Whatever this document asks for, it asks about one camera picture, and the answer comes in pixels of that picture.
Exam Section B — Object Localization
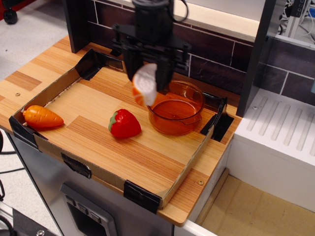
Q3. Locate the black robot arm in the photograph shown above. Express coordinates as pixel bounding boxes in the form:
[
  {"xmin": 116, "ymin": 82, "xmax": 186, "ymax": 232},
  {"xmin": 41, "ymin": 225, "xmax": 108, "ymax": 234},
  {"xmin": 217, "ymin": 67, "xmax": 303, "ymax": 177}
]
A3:
[{"xmin": 111, "ymin": 0, "xmax": 191, "ymax": 91}]

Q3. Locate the black cable on floor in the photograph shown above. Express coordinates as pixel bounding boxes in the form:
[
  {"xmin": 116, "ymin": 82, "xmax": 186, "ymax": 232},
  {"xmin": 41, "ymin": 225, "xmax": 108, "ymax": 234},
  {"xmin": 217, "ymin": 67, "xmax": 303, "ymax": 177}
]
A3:
[{"xmin": 0, "ymin": 130, "xmax": 25, "ymax": 236}]

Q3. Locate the dark grey vertical post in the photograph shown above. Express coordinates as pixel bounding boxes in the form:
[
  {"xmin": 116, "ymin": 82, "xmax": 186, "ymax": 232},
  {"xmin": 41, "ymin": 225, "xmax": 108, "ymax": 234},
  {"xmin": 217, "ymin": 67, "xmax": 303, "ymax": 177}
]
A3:
[{"xmin": 236, "ymin": 0, "xmax": 286, "ymax": 117}]

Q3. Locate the white toy sink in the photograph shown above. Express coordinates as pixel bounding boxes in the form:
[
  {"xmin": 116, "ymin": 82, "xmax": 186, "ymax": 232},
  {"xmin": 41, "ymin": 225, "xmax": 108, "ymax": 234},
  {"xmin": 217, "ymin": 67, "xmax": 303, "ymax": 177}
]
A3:
[{"xmin": 227, "ymin": 89, "xmax": 315, "ymax": 211}]

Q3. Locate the orange toy carrot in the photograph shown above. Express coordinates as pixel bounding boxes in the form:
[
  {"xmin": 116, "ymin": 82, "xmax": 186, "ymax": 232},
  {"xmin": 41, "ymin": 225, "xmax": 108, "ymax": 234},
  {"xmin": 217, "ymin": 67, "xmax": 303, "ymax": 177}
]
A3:
[{"xmin": 23, "ymin": 105, "xmax": 64, "ymax": 128}]

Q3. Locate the red toy strawberry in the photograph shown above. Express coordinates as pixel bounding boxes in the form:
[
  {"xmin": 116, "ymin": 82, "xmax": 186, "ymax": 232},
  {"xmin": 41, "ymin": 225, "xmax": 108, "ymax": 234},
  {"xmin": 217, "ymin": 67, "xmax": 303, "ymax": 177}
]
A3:
[{"xmin": 108, "ymin": 109, "xmax": 141, "ymax": 138}]

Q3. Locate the grey toy oven front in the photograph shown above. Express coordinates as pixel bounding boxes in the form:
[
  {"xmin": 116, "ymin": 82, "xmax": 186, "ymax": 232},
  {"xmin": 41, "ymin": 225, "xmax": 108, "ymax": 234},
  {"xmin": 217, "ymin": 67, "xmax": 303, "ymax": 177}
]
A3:
[{"xmin": 8, "ymin": 134, "xmax": 174, "ymax": 236}]

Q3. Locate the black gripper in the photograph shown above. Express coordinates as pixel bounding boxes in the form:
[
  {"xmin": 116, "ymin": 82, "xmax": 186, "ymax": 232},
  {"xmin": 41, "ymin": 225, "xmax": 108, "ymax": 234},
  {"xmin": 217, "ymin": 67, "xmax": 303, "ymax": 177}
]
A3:
[{"xmin": 113, "ymin": 6, "xmax": 191, "ymax": 92}]

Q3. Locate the black caster wheel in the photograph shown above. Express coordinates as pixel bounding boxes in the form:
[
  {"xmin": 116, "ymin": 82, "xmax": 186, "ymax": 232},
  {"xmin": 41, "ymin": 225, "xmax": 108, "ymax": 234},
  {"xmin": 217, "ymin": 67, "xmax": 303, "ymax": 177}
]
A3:
[{"xmin": 3, "ymin": 8, "xmax": 18, "ymax": 25}]

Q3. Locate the white orange toy sushi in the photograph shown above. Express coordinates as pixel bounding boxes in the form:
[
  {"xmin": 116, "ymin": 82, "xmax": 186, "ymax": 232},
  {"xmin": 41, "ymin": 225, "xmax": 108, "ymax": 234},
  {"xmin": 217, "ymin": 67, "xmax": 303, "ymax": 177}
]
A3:
[{"xmin": 132, "ymin": 63, "xmax": 158, "ymax": 106}]

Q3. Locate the orange transparent pot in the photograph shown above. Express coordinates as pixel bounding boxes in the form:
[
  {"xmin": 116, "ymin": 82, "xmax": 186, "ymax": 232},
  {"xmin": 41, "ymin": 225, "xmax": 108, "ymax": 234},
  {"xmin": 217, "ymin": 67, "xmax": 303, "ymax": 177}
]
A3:
[{"xmin": 148, "ymin": 80, "xmax": 205, "ymax": 136}]

